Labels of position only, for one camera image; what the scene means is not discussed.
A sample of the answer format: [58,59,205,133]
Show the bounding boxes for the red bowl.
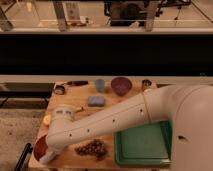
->
[33,136,48,161]

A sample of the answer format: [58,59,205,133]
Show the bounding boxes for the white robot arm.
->
[39,85,213,171]

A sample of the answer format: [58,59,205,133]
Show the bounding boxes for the purple bowl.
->
[111,77,132,96]

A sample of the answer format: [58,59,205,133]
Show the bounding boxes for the black chair armrest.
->
[14,143,33,171]

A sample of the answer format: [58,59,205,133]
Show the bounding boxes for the yellow fruit piece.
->
[43,115,51,127]

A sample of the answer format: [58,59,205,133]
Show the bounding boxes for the bunch of dark grapes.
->
[75,139,108,160]

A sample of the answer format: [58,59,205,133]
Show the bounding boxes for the blue sponge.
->
[87,96,105,107]

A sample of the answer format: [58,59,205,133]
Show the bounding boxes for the blue cup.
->
[94,79,105,93]

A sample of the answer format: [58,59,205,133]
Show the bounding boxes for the green plastic tray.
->
[114,121,172,167]

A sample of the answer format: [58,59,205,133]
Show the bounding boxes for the dark machine behind glass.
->
[104,0,159,27]

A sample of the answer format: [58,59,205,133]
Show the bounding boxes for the black handled tool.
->
[66,80,88,86]

